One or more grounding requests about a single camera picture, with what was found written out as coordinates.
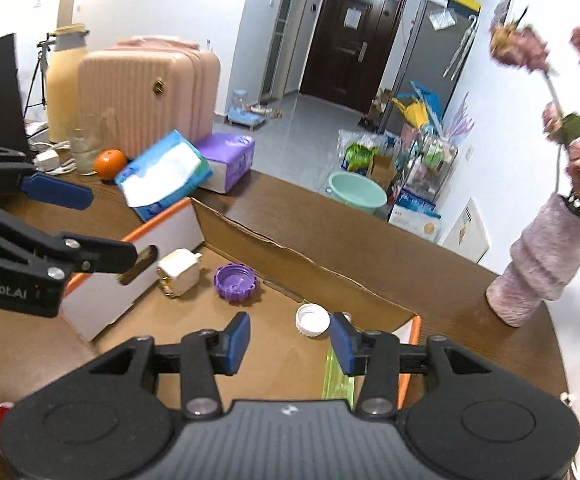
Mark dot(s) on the blue tissue pack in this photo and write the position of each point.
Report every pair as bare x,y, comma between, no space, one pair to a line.
170,170

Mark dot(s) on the orange fruit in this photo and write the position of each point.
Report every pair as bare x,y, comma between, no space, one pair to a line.
109,163

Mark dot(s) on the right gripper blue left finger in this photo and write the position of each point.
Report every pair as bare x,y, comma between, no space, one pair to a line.
229,346

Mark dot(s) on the clear drinking glass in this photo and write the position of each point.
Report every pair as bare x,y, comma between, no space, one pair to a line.
86,143

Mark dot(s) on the green spray bottle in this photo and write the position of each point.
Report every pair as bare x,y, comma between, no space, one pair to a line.
336,385

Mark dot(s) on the green plastic basin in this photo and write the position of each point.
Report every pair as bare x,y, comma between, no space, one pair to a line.
356,191

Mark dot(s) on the yellow thermos jug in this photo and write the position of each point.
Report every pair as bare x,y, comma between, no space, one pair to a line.
62,80

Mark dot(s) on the wire rack with clutter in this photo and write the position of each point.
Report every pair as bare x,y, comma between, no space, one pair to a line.
411,166

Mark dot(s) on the pink textured vase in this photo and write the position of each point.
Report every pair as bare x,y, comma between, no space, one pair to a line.
544,260

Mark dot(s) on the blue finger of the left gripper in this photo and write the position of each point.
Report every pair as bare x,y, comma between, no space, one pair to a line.
99,255
54,191

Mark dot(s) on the dark brown door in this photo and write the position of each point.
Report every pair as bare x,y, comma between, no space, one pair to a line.
350,48

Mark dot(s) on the purple tissue pack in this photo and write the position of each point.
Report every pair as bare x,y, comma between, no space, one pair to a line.
230,157

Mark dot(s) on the white ridged bottle cap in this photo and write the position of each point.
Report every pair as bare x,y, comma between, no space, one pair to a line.
312,320

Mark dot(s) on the purple bottle cap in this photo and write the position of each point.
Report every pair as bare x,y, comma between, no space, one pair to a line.
235,282

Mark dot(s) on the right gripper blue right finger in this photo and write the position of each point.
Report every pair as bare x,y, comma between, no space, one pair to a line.
351,346

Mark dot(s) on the pink ribbed suitcase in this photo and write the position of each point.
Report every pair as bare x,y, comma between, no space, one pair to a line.
147,86

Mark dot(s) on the grey refrigerator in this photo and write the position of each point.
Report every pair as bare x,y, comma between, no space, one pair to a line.
437,48

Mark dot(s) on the red cardboard box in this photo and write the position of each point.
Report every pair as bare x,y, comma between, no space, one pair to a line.
280,363

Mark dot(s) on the white charger plug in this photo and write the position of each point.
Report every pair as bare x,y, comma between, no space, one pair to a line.
178,272

